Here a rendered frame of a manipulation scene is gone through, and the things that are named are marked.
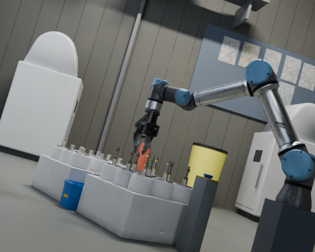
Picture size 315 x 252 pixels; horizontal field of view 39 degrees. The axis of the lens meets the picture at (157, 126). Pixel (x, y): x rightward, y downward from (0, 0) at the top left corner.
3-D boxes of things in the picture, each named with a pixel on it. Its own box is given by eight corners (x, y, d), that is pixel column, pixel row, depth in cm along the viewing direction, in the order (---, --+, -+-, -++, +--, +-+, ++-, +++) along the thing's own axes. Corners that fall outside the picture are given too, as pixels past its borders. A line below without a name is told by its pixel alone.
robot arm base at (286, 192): (299, 207, 202) (305, 186, 202) (317, 213, 187) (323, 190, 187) (269, 199, 199) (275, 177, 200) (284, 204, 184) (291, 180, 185)
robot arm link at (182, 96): (195, 93, 214) (174, 89, 219) (187, 87, 204) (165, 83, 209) (190, 109, 214) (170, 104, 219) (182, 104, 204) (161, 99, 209)
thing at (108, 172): (94, 203, 198) (105, 163, 200) (90, 199, 207) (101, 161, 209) (114, 208, 201) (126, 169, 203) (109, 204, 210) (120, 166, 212)
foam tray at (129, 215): (141, 222, 229) (151, 188, 230) (192, 248, 198) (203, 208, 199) (75, 211, 205) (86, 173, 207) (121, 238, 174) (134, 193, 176)
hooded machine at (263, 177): (285, 226, 520) (314, 114, 529) (311, 237, 462) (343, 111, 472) (230, 211, 508) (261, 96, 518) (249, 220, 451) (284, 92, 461)
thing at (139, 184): (124, 218, 179) (137, 174, 181) (116, 212, 188) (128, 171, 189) (145, 223, 183) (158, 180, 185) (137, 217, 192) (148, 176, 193)
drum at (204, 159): (206, 204, 503) (221, 151, 508) (217, 210, 465) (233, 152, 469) (174, 195, 497) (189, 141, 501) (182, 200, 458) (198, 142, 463)
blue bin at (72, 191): (107, 212, 232) (114, 189, 233) (119, 218, 224) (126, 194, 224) (56, 203, 214) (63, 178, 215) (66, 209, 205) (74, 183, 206)
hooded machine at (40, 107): (60, 164, 476) (94, 52, 485) (58, 167, 420) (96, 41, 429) (0, 147, 465) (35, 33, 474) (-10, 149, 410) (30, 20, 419)
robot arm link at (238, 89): (278, 71, 211) (181, 95, 229) (274, 64, 201) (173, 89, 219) (282, 95, 208) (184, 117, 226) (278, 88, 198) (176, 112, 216)
